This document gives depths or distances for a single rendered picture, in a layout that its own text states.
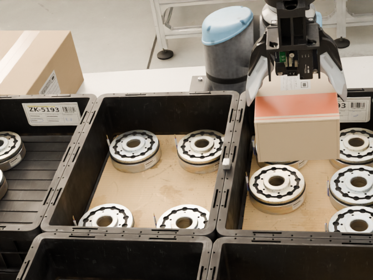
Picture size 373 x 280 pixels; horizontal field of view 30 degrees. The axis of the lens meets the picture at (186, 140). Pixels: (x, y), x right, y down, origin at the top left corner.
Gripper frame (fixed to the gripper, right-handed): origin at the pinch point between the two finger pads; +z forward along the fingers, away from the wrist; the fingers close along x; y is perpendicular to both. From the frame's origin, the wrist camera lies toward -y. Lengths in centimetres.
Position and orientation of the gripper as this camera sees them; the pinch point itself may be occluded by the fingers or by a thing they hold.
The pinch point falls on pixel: (296, 100)
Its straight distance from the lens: 107.7
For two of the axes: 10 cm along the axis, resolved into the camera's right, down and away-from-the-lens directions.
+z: 1.4, 7.7, 6.2
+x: 9.8, -0.4, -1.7
